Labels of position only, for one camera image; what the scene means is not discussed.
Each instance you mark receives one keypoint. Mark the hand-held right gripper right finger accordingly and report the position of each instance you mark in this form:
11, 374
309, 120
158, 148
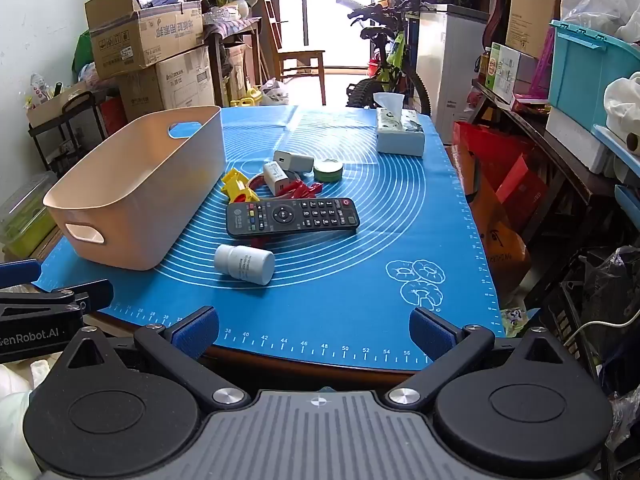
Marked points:
432, 334

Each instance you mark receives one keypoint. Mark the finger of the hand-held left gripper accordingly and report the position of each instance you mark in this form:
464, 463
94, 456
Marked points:
75, 294
17, 272

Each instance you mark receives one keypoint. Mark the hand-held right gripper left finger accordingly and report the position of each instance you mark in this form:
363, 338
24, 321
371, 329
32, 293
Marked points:
197, 334

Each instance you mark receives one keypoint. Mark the white pill bottle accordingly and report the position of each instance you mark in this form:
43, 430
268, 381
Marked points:
245, 262

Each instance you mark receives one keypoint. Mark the beige plastic basket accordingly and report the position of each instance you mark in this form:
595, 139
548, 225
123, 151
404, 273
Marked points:
150, 185

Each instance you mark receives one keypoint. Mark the black remote control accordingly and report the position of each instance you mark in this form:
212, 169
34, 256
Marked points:
295, 216

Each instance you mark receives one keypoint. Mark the yellow toy gun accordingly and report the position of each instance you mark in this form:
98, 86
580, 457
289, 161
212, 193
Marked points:
239, 186

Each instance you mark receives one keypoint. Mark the white charger plug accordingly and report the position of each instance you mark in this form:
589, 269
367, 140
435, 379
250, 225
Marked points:
295, 161
275, 177

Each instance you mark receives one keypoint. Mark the red toy figure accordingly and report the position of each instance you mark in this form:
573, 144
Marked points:
305, 191

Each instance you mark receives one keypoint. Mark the round tape roll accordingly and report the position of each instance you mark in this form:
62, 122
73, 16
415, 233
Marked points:
328, 170

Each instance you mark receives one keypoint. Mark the green container with clear lid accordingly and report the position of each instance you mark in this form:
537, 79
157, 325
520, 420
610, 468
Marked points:
25, 215

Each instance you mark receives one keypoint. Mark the white cloth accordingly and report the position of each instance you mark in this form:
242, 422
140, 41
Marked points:
15, 410

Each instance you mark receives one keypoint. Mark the blue silicone mat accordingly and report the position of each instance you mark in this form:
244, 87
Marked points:
350, 270

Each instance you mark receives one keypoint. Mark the orange cardboard box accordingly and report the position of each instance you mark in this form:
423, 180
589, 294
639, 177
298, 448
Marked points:
490, 240

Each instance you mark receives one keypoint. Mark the black plastic crate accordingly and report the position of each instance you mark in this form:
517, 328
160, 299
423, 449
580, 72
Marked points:
575, 320

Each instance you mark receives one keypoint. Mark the black metal cart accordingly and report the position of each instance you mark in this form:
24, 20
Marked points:
65, 130

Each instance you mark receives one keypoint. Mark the red white appliance box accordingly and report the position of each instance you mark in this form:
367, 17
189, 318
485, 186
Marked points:
114, 115

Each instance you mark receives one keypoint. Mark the red paper bags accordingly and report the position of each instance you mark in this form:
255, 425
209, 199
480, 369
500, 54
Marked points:
495, 160

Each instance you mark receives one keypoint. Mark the tissue box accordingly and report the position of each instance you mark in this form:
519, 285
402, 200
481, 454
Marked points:
400, 132

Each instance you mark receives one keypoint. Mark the dark wooden side table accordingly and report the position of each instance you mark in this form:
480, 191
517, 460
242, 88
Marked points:
550, 150

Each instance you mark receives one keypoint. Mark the green bag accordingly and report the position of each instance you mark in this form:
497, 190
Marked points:
82, 55

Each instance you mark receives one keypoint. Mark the large cardboard box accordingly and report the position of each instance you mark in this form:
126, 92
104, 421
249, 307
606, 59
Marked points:
170, 85

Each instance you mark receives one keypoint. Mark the white foam box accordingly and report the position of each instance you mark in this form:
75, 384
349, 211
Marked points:
575, 140

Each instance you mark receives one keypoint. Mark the yellow plastic jug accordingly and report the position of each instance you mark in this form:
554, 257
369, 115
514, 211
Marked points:
247, 97

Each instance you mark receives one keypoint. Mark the green black bicycle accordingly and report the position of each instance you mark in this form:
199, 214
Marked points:
387, 67

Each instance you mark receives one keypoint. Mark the open cardboard box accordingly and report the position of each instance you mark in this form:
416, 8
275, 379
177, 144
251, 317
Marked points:
145, 32

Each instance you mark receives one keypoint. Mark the green white carton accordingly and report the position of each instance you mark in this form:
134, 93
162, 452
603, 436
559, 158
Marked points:
505, 70

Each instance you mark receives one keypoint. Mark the white freezer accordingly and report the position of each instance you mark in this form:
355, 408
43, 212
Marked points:
450, 60

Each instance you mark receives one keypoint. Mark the wooden chair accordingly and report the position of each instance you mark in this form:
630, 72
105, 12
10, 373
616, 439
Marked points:
300, 57

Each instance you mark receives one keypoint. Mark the cluttered dark wooden table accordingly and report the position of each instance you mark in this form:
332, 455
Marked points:
230, 35

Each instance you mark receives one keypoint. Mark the teal storage bin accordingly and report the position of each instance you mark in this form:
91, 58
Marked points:
585, 70

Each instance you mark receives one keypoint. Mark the tall cardboard box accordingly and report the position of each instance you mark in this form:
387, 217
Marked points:
535, 5

